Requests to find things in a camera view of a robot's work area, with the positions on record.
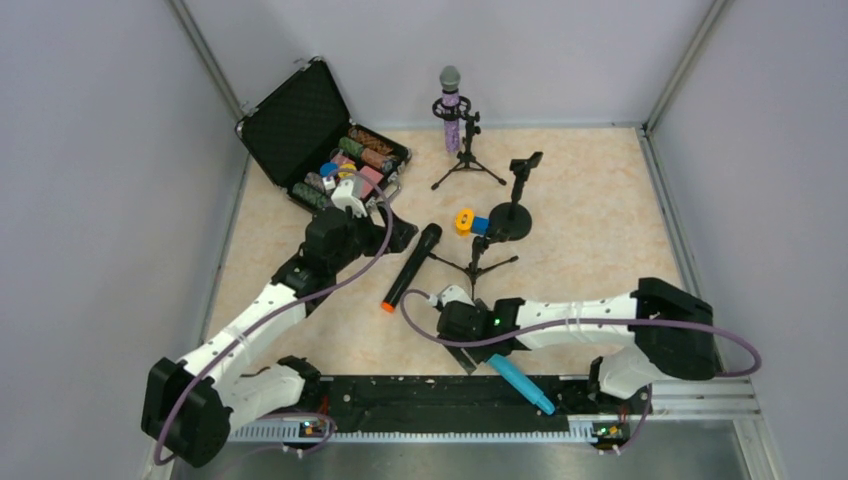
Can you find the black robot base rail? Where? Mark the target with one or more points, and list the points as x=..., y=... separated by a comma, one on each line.
x=457, y=404

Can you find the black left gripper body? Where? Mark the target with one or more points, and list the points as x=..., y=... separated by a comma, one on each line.
x=387, y=230

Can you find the black orange-tipped microphone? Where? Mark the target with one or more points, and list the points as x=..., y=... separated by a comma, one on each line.
x=429, y=238

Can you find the purple chip stack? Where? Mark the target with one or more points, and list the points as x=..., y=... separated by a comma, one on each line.
x=310, y=196

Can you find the purple glitter microphone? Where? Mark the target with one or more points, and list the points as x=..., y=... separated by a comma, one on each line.
x=450, y=79

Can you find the black round base stand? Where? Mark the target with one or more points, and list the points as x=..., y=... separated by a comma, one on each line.
x=511, y=221

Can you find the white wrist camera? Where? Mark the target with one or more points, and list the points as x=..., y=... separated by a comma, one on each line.
x=451, y=293
x=347, y=196

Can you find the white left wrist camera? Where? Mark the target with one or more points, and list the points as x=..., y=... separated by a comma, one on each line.
x=347, y=196

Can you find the red card deck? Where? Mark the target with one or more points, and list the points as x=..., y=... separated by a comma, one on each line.
x=367, y=178

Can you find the black poker chip case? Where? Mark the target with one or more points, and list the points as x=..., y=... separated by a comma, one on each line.
x=296, y=129

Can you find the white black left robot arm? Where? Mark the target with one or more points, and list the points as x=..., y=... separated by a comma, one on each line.
x=194, y=403

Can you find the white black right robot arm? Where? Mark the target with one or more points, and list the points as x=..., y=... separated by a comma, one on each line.
x=660, y=331

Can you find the blue toy block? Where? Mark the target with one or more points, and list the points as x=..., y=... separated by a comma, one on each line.
x=479, y=225

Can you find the yellow toy traffic light block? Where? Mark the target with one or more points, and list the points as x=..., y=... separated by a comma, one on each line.
x=464, y=222

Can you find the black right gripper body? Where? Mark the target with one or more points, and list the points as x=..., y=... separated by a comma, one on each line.
x=460, y=347

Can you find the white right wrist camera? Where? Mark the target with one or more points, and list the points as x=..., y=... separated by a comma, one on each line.
x=451, y=293

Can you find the black tripod mic stand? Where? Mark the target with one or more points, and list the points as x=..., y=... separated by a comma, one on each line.
x=473, y=271

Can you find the yellow big blind button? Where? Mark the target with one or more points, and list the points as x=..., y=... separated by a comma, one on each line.
x=346, y=170

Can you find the blue tan chip stack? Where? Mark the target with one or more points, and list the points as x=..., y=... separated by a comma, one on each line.
x=324, y=185

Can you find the blue dealer button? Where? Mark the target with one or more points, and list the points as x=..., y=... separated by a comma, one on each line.
x=329, y=170

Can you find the red tan chip stack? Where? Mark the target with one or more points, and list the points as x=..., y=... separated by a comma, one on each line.
x=370, y=149

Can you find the teal blue microphone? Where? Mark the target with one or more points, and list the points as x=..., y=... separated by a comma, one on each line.
x=521, y=383

